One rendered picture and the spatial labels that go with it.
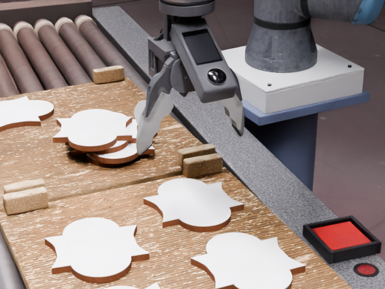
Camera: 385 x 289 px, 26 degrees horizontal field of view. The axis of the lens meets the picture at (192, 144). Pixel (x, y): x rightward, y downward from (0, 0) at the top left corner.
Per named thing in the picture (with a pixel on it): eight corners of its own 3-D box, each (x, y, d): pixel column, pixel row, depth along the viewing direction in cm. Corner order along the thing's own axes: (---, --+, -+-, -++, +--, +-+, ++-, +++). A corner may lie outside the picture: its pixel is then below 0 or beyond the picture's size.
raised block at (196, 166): (217, 167, 127) (218, 151, 126) (223, 172, 125) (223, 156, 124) (181, 174, 125) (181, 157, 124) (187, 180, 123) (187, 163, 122)
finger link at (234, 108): (241, 109, 119) (207, 65, 114) (260, 124, 114) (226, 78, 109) (224, 123, 119) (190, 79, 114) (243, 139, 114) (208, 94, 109)
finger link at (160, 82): (159, 123, 110) (195, 67, 109) (164, 128, 108) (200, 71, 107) (131, 108, 107) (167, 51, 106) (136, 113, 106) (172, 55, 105)
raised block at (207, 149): (211, 157, 130) (211, 141, 129) (216, 162, 129) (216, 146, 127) (176, 165, 128) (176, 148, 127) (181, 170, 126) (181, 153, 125)
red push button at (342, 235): (349, 229, 115) (349, 220, 114) (372, 251, 110) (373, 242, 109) (310, 237, 113) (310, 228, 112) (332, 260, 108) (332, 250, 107)
